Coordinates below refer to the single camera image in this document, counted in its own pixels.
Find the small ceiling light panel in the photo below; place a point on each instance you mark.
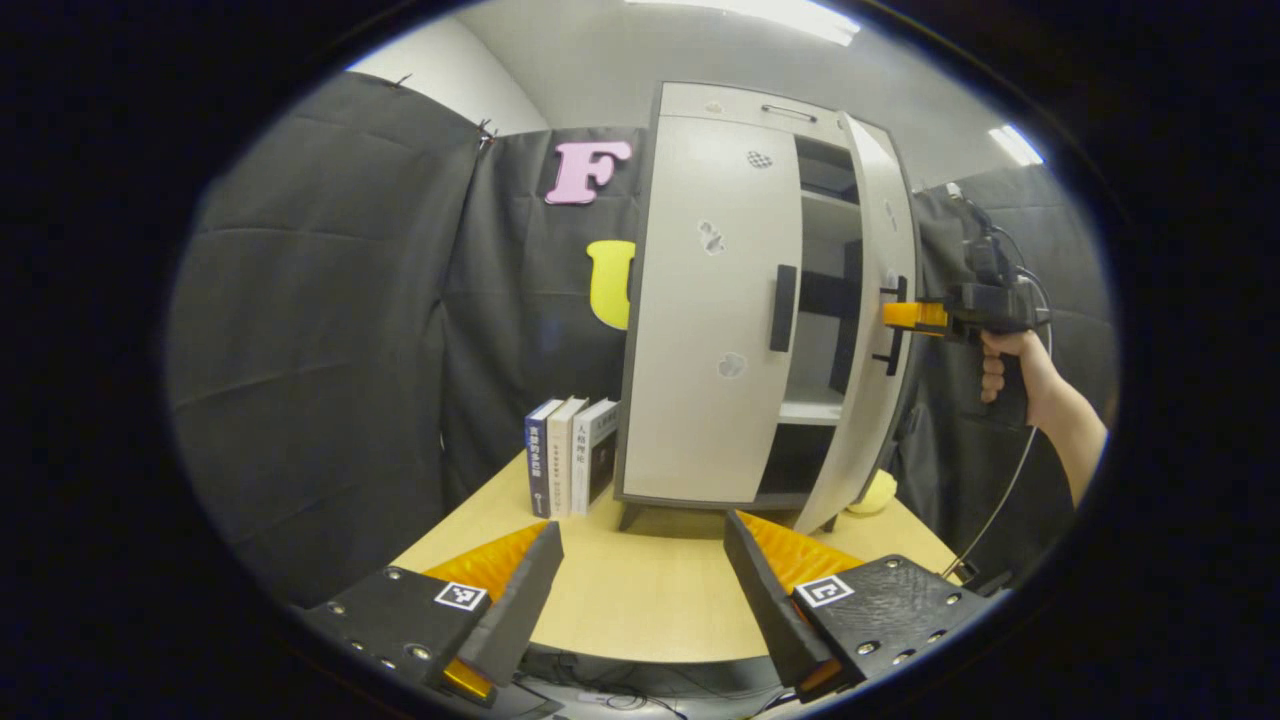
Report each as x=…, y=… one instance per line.
x=1015, y=145

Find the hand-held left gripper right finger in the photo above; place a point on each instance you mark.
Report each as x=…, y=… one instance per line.
x=765, y=600

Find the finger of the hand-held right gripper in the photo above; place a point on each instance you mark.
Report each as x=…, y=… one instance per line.
x=915, y=316

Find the white spine book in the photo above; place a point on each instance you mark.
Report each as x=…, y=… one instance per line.
x=562, y=460

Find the grey double-door shoe cabinet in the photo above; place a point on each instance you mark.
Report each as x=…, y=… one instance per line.
x=812, y=408

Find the black backdrop cloth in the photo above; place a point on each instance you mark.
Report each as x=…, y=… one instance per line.
x=330, y=330

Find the yellow sponge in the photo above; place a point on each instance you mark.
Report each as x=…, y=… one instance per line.
x=878, y=493

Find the large ceiling light panel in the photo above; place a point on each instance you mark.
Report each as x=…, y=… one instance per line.
x=760, y=15

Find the grey cabinet door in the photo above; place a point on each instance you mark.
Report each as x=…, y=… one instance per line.
x=860, y=440
x=700, y=350

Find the blue spine book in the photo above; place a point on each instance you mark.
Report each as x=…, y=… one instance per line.
x=538, y=470

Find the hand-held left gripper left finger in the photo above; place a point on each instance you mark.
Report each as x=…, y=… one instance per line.
x=525, y=600

